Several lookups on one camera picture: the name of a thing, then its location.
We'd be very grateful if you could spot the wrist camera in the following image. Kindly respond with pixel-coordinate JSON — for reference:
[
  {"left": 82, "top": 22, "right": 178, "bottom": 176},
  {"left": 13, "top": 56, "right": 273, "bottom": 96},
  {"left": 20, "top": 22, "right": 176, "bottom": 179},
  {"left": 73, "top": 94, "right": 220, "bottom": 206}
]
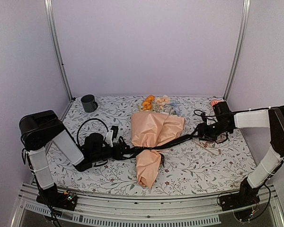
[
  {"left": 105, "top": 126, "right": 118, "bottom": 147},
  {"left": 200, "top": 112, "right": 209, "bottom": 125}
]

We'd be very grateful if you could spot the red patterned small dish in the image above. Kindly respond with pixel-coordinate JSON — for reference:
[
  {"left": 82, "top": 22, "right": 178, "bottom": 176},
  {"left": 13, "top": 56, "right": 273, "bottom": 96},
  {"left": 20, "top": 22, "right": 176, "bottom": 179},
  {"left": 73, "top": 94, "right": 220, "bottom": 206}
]
[{"left": 210, "top": 100, "right": 222, "bottom": 107}]

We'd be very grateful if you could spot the peach wrapping paper sheet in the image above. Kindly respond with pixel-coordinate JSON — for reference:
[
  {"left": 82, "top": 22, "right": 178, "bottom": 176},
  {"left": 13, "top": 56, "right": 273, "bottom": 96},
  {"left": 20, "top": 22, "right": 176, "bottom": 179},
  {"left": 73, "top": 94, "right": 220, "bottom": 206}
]
[{"left": 131, "top": 112, "right": 186, "bottom": 189}]

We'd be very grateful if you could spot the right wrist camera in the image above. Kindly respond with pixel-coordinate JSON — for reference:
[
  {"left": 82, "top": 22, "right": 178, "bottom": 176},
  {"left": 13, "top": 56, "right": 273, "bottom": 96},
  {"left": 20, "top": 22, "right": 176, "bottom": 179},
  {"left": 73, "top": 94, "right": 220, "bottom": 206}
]
[{"left": 200, "top": 112, "right": 209, "bottom": 125}]

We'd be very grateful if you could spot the tan ribbon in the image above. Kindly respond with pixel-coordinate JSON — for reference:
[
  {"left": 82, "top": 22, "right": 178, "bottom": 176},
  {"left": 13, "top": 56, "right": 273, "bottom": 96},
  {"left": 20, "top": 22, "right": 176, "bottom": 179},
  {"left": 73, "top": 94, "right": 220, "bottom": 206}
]
[{"left": 194, "top": 140, "right": 222, "bottom": 156}]

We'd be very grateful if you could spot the black printed ribbon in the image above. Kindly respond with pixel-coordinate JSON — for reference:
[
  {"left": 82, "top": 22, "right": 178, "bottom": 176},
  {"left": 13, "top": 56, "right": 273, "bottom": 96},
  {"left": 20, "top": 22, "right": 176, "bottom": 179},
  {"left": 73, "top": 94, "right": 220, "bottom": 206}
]
[{"left": 121, "top": 133, "right": 199, "bottom": 160}]

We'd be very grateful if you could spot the dark grey mug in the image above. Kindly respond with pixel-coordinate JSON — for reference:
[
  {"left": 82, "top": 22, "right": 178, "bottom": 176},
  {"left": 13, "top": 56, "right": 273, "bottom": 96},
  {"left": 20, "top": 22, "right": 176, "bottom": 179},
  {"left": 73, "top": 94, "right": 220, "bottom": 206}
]
[{"left": 81, "top": 94, "right": 98, "bottom": 113}]

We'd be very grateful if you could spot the orange fake flower stem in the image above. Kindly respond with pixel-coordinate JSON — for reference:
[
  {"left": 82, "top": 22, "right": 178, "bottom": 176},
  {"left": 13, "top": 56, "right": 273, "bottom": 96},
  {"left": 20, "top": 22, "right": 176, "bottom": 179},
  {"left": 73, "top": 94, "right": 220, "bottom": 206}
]
[{"left": 137, "top": 94, "right": 172, "bottom": 114}]

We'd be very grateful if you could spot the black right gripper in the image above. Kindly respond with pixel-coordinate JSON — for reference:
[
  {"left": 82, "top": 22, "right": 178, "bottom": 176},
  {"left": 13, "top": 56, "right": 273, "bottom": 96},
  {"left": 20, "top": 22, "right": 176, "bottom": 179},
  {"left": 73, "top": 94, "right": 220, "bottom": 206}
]
[{"left": 191, "top": 121, "right": 230, "bottom": 142}]

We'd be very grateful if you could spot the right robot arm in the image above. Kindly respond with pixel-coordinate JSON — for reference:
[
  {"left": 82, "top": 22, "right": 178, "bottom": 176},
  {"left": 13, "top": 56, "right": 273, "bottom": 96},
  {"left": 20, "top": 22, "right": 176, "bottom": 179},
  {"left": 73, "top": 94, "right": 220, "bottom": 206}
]
[{"left": 196, "top": 101, "right": 284, "bottom": 206}]

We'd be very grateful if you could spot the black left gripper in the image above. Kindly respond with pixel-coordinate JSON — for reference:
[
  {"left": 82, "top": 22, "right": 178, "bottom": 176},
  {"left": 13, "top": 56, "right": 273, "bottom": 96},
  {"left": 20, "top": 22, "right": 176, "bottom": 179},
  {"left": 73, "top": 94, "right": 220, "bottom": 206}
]
[{"left": 91, "top": 142, "right": 130, "bottom": 163}]

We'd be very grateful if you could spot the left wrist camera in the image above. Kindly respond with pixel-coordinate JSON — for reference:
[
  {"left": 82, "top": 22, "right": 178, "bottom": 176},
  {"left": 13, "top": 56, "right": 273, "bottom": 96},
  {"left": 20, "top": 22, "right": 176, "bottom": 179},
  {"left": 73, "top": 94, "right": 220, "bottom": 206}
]
[{"left": 105, "top": 126, "right": 118, "bottom": 147}]

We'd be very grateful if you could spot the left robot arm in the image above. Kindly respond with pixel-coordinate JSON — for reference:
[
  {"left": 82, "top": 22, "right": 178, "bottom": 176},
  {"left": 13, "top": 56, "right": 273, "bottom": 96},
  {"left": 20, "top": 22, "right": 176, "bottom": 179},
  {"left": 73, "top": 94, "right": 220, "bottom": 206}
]
[{"left": 19, "top": 110, "right": 130, "bottom": 205}]

